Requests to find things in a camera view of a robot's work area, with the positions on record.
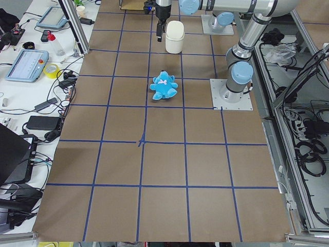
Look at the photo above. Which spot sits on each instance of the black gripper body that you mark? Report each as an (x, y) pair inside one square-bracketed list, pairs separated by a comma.
[(162, 13)]

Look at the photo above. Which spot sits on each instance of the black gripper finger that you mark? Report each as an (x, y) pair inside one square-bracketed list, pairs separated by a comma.
[(162, 27), (159, 32)]

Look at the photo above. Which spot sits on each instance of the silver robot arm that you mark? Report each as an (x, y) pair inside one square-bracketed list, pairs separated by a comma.
[(263, 12), (240, 72)]

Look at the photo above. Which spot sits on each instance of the white lidded trash can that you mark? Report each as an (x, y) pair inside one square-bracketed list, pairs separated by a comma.
[(174, 37)]

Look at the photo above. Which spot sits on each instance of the blue teddy bear plush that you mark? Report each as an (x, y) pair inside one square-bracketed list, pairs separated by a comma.
[(164, 86)]

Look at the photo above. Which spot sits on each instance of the paper cup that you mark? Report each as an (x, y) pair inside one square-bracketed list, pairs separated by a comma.
[(81, 11)]

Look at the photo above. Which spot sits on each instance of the clear bottle red cap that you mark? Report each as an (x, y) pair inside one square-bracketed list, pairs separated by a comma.
[(59, 51)]

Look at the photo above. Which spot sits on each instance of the teach pendant far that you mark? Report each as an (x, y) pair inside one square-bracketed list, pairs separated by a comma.
[(53, 18)]

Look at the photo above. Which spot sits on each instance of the teach pendant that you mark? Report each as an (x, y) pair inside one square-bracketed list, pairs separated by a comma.
[(28, 66), (53, 18)]

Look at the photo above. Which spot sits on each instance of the yellow tape roll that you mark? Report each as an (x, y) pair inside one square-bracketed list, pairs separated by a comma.
[(51, 71)]

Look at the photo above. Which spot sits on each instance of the crumpled white cloth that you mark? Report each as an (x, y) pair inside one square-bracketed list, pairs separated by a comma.
[(281, 54)]

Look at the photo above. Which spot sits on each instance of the teach pendant near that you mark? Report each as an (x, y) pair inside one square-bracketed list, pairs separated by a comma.
[(28, 66)]

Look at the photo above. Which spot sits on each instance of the black power adapter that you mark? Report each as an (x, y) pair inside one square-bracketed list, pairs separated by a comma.
[(44, 123)]

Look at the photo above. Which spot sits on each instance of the black laptop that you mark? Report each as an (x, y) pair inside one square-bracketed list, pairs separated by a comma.
[(17, 152)]

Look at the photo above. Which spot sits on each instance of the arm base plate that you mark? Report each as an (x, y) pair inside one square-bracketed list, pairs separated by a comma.
[(223, 99), (218, 25)]

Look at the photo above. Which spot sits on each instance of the aluminium frame post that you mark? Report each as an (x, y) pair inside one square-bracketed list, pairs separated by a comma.
[(71, 15)]

